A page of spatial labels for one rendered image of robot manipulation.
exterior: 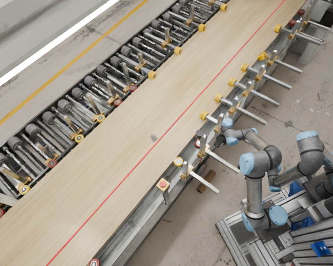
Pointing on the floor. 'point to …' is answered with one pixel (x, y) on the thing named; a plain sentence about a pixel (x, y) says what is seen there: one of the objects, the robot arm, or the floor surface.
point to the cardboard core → (206, 180)
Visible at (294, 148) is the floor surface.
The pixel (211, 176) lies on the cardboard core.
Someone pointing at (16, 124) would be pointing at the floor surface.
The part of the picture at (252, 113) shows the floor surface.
